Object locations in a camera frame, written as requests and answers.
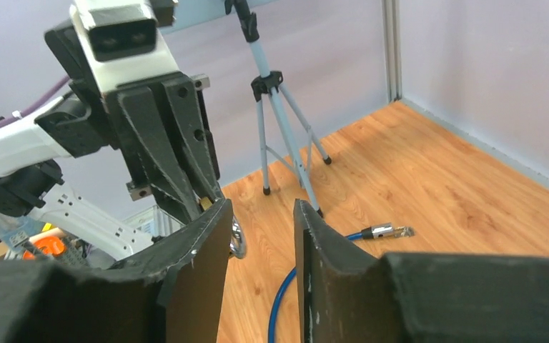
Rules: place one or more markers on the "small brass padlock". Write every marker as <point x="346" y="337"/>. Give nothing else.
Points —
<point x="217" y="233"/>

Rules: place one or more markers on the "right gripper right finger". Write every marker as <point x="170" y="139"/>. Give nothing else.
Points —
<point x="348" y="295"/>

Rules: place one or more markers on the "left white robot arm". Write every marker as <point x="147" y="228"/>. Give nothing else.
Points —
<point x="32" y="184"/>

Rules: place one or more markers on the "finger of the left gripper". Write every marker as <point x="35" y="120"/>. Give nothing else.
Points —
<point x="192" y="139"/>
<point x="170" y="185"/>

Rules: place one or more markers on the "grey tripod stand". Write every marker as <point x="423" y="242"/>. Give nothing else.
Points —
<point x="270" y="86"/>

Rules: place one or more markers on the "orange toy block assembly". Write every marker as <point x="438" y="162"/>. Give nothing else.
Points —
<point x="50" y="245"/>

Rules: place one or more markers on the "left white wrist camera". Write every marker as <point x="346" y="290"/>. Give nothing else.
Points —
<point x="121" y="40"/>

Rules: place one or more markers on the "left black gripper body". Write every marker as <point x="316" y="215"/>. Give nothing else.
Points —
<point x="88" y="120"/>

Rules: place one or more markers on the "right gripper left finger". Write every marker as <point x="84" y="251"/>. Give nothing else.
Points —
<point x="161" y="294"/>

